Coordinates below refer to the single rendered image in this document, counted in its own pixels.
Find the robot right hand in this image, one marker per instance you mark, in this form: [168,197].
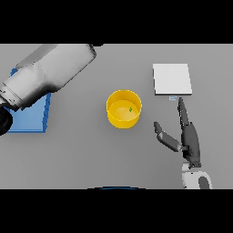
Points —
[190,141]

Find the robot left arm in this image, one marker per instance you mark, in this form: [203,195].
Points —
[51,72]

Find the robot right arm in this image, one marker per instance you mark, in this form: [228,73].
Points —
[191,179]

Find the pale square measuring scale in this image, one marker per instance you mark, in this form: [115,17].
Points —
[172,79]

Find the green nut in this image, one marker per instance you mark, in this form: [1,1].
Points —
[130,109]

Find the yellow bowl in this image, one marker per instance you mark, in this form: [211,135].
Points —
[124,109]

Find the blue tray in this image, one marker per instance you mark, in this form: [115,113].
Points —
[28,116]

